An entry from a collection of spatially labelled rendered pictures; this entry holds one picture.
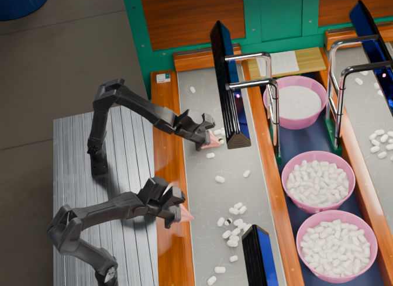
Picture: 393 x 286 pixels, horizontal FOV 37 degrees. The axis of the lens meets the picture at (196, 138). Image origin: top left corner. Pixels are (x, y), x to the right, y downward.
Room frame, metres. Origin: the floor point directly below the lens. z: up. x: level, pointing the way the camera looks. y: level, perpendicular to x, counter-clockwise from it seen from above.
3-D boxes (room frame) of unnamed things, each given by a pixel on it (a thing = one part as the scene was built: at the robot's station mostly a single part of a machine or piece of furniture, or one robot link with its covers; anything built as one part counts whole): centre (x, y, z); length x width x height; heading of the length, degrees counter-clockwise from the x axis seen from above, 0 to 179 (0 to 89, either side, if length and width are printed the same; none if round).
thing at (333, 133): (1.55, -0.63, 0.90); 0.20 x 0.19 x 0.45; 177
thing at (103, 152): (1.67, 0.42, 0.71); 0.20 x 0.07 x 0.08; 2
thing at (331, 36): (1.98, -0.79, 0.83); 0.30 x 0.06 x 0.07; 87
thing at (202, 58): (2.02, -0.11, 0.83); 0.30 x 0.06 x 0.07; 87
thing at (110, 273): (1.08, 0.39, 0.77); 0.09 x 0.06 x 0.06; 30
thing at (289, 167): (1.29, -0.42, 0.72); 0.27 x 0.27 x 0.10
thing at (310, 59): (1.95, -0.45, 0.77); 0.33 x 0.15 x 0.01; 87
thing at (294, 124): (1.73, -0.44, 0.72); 0.27 x 0.27 x 0.10
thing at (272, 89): (1.57, -0.23, 0.90); 0.20 x 0.19 x 0.45; 177
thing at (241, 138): (1.58, -0.15, 1.08); 0.62 x 0.08 x 0.07; 177
